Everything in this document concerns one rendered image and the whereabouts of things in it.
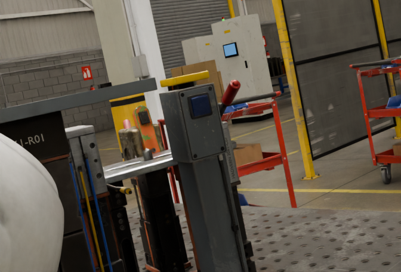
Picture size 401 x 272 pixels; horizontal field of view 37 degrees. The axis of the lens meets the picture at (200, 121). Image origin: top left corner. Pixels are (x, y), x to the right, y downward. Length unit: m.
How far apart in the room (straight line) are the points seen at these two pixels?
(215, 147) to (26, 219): 0.57
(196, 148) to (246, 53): 10.42
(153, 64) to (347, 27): 2.16
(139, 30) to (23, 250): 4.84
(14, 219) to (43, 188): 0.04
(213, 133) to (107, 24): 7.51
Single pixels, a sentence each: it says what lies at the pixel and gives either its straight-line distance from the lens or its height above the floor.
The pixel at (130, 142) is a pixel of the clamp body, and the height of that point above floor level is 1.03.
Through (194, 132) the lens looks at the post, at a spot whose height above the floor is 1.07.
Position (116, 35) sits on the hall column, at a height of 1.86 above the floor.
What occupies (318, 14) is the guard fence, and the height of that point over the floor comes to 1.46.
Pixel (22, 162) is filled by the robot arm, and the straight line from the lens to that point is 0.41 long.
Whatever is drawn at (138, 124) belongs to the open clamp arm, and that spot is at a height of 1.07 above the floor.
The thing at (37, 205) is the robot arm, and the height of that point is 1.10.
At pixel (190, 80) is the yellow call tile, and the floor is 1.15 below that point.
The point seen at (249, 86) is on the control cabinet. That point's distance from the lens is 11.40.
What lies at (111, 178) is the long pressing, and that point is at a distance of 1.16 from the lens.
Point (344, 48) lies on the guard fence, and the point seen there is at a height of 1.09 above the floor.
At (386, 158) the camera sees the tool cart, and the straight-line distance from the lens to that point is 4.85.
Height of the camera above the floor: 1.16
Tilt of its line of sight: 5 degrees down
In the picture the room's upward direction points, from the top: 12 degrees counter-clockwise
